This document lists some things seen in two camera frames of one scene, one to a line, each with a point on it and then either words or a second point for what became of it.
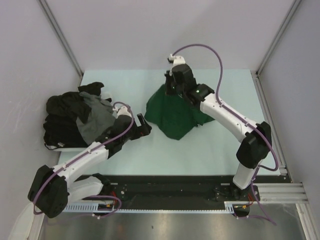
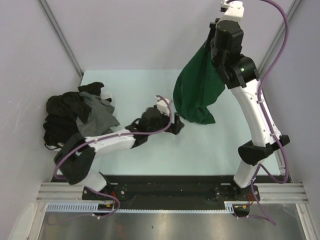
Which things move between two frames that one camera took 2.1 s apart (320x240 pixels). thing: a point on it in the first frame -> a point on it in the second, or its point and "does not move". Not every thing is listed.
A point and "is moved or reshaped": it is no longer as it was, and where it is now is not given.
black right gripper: (169, 79) -> (212, 32)
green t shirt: (173, 113) is moved or reshaped
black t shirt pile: (61, 127) does not move
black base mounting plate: (140, 192) does not move
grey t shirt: (102, 116) does not move
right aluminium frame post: (256, 73) does not move
